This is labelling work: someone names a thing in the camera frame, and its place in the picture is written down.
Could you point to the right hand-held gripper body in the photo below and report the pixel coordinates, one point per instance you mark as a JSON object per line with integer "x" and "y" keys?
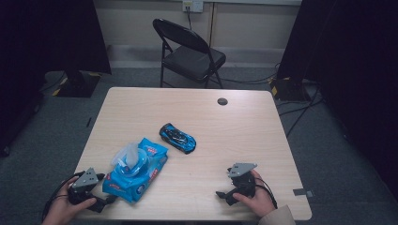
{"x": 244, "y": 184}

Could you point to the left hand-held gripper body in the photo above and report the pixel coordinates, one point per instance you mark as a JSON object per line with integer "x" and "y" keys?
{"x": 84, "y": 179}

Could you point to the blue wet wipes pack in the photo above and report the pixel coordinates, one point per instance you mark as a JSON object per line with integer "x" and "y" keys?
{"x": 137, "y": 184}

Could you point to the blue toy car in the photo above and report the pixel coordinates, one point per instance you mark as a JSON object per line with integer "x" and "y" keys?
{"x": 178, "y": 137}

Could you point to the person's right hand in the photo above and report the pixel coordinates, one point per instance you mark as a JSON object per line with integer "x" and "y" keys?
{"x": 259, "y": 200}

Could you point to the person's left hand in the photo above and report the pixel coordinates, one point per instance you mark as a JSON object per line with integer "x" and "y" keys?
{"x": 62, "y": 209}

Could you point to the small black floor object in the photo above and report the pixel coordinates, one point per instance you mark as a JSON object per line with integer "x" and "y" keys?
{"x": 89, "y": 122}

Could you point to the grey tape strip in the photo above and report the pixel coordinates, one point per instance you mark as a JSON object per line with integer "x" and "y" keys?
{"x": 302, "y": 192}

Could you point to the dark round table grommet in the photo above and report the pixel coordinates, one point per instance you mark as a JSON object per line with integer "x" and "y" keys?
{"x": 222, "y": 101}

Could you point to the black stand base yellow tape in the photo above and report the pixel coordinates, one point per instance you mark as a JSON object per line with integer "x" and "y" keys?
{"x": 289, "y": 89}

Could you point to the black folding chair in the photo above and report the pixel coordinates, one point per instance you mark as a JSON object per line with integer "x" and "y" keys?
{"x": 194, "y": 59}

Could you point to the black curtain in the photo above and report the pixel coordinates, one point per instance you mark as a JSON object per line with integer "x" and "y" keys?
{"x": 47, "y": 37}
{"x": 350, "y": 62}

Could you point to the vertical wall conduit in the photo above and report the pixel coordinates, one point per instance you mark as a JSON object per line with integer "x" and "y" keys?
{"x": 213, "y": 25}

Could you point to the white wall socket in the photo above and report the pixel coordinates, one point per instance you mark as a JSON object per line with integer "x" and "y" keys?
{"x": 193, "y": 5}

